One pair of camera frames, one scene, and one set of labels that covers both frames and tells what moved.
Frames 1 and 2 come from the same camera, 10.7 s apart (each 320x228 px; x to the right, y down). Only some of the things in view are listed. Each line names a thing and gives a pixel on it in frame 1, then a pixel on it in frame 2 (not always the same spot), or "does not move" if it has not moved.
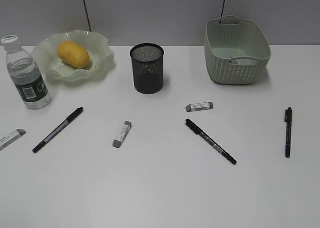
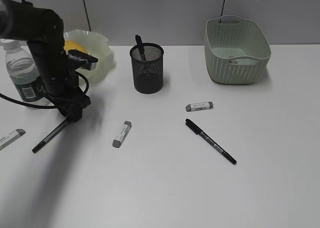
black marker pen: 288,119 to 139,43
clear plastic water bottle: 25,75 does not move
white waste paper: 236,61 does not move
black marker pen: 67,120 does not move
